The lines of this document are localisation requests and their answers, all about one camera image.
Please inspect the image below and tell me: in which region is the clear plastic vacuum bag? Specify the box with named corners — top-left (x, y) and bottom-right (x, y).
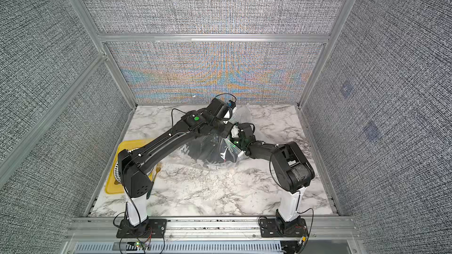
top-left (165, 103), bottom-right (255, 170)

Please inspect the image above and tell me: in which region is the black white plaid shirt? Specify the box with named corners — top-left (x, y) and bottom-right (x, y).
top-left (180, 143), bottom-right (192, 157)

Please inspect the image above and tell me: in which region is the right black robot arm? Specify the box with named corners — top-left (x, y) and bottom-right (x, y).
top-left (229, 123), bottom-right (315, 225)

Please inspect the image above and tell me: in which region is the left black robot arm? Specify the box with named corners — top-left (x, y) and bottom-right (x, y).
top-left (117, 96), bottom-right (237, 229)

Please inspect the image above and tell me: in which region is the white patterned plate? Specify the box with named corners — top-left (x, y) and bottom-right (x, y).
top-left (113, 149), bottom-right (133, 184)

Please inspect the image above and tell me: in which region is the yellow plastic tray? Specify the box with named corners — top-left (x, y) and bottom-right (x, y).
top-left (105, 139), bottom-right (151, 195)

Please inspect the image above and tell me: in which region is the green handled fork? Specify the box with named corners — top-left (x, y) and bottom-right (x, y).
top-left (146, 162), bottom-right (162, 199)

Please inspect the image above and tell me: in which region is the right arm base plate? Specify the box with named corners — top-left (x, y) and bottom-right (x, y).
top-left (258, 216), bottom-right (308, 238)

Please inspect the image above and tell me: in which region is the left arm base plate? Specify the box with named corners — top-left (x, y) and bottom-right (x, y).
top-left (116, 218), bottom-right (168, 239)

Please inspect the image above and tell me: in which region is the white slotted cable duct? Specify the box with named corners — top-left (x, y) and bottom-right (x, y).
top-left (73, 241), bottom-right (284, 254)

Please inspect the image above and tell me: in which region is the aluminium front rail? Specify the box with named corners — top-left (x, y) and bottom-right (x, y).
top-left (63, 215), bottom-right (361, 242)

